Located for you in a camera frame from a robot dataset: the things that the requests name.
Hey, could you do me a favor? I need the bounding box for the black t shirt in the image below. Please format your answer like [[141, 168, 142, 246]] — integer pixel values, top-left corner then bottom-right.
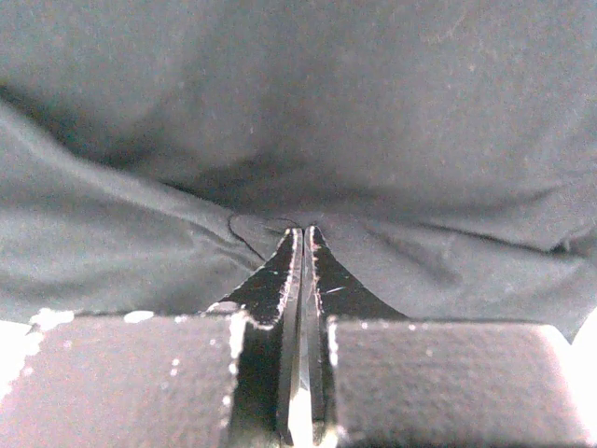
[[1, 1, 596, 338]]

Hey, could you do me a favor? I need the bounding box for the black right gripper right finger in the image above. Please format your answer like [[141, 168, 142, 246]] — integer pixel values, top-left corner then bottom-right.
[[302, 226, 596, 447]]

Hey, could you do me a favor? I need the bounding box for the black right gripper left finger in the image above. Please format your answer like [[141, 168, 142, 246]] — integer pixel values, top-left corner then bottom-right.
[[1, 229, 303, 447]]

